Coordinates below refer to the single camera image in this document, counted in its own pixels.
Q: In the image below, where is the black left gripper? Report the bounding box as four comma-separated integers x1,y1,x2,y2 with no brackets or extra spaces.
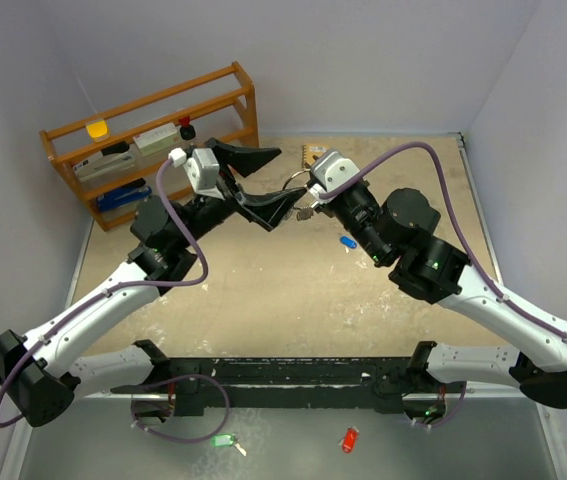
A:
174,141,304,248

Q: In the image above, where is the silver key bunch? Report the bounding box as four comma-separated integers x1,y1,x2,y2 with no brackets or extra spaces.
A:
283,206,315,221

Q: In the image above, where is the large metal keyring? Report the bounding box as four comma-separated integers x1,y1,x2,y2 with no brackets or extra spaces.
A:
281,169,310,192

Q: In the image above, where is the blue capped key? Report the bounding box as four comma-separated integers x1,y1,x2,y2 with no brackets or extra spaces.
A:
339,235,357,252

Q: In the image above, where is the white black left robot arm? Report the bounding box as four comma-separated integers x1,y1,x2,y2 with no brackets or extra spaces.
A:
0,138,306,428

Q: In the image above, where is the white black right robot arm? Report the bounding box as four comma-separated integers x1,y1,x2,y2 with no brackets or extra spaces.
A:
309,181,567,409

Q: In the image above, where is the tan spiral notebook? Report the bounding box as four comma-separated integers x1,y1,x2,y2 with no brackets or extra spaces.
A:
301,143,330,171

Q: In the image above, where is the red black stamp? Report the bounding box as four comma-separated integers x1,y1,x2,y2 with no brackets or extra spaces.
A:
178,116,196,141

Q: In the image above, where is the white cardboard box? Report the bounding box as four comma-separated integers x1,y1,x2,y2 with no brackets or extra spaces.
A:
133,123,181,156

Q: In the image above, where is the white black stapler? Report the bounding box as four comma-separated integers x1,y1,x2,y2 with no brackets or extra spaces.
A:
73,141,140,182

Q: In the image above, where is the wooden shelf rack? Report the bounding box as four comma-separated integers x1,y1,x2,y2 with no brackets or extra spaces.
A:
40,62,259,231

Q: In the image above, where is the blue stapler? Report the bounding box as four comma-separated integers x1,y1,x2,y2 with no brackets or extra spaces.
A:
96,178,152,212

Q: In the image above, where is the yellow lidded jar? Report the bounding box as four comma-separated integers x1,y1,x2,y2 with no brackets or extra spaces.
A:
85,119,110,143

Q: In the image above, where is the red key tag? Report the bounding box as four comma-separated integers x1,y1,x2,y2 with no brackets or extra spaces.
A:
339,426,360,454

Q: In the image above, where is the green key tag with key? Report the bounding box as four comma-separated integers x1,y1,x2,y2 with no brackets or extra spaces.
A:
211,434,247,457

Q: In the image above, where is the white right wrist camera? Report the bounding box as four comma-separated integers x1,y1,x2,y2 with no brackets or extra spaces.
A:
308,149,359,203

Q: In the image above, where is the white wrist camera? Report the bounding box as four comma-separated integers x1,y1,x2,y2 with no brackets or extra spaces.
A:
168,148,223,199
308,149,359,203

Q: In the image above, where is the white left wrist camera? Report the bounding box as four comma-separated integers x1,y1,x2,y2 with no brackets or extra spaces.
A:
168,148,223,199

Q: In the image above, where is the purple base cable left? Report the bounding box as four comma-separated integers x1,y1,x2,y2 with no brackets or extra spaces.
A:
129,371,231,443

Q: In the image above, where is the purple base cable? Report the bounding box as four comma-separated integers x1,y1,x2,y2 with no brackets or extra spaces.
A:
410,383,472,432
129,371,231,443

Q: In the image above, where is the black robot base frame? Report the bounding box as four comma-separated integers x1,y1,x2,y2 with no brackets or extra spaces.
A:
113,340,462,416

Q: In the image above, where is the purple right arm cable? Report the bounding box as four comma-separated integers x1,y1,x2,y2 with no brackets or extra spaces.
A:
320,141,567,361

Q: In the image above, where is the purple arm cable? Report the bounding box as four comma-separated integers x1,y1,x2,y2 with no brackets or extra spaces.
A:
320,141,567,361
0,157,210,429

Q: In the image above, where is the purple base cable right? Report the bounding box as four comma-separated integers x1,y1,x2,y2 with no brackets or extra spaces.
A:
410,383,472,432

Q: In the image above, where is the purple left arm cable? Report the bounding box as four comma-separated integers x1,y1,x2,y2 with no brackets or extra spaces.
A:
0,157,210,429

